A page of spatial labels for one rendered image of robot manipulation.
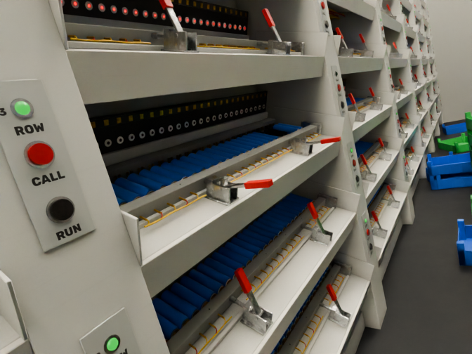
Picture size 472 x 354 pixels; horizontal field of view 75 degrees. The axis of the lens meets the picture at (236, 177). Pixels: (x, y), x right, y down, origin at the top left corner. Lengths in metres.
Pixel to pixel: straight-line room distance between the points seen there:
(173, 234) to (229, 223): 0.09
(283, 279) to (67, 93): 0.44
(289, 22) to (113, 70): 0.58
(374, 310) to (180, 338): 0.64
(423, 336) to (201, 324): 0.67
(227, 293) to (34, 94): 0.37
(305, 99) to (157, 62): 0.52
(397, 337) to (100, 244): 0.84
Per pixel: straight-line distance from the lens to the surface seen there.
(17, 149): 0.26
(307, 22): 0.82
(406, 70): 2.17
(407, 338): 1.00
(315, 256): 0.64
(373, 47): 1.48
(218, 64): 0.44
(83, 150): 0.28
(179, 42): 0.41
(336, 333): 0.77
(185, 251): 0.35
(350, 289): 0.88
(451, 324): 1.04
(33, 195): 0.26
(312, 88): 0.81
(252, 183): 0.37
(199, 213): 0.38
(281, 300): 0.54
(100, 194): 0.28
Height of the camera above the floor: 0.64
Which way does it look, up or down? 10 degrees down
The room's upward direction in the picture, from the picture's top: 15 degrees counter-clockwise
